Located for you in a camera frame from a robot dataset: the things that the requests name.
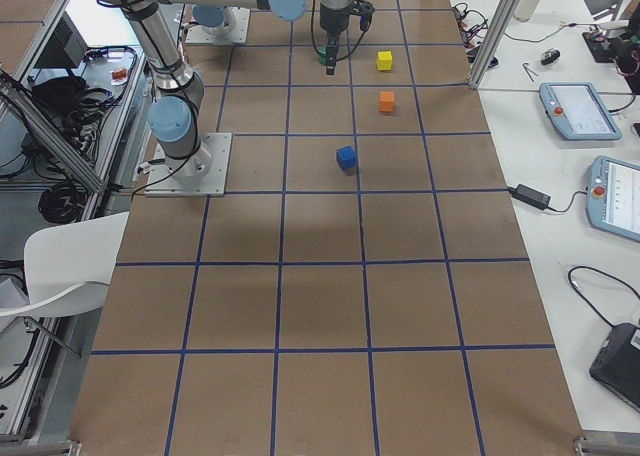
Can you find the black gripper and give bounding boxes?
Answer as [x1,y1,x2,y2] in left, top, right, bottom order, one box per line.
[320,10,374,75]

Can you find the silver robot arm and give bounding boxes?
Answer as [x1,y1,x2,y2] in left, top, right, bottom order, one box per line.
[97,0,308,179]
[266,0,375,75]

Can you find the green wooden block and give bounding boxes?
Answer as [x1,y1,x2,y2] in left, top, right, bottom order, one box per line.
[318,46,327,66]

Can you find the yellow wooden block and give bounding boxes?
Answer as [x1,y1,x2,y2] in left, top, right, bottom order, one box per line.
[376,51,393,72]

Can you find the orange wooden block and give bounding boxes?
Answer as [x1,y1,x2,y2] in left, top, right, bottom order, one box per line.
[378,91,396,114]

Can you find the blue wooden block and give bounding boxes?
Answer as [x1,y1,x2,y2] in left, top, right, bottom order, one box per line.
[336,146,358,172]

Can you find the black computer mouse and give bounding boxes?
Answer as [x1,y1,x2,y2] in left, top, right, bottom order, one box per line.
[539,48,561,66]

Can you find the black power adapter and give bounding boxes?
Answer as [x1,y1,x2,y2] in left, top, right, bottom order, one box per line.
[508,184,551,210]

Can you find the far blue teach pendant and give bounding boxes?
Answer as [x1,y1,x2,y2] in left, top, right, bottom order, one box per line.
[539,82,622,141]

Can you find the blue teach pendant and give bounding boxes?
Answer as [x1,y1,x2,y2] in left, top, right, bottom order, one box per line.
[539,82,622,141]
[586,156,639,241]

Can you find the near blue teach pendant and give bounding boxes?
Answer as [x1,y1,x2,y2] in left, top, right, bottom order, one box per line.
[586,156,639,241]

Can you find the white chair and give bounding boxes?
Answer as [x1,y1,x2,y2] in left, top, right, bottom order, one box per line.
[1,212,129,318]

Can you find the black tablet device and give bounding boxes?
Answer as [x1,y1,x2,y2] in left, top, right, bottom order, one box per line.
[589,323,639,411]

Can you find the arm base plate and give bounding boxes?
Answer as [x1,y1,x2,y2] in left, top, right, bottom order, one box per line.
[186,5,250,46]
[144,133,232,197]

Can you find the aluminium frame post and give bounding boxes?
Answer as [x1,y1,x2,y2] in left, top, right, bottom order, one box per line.
[469,0,537,89]

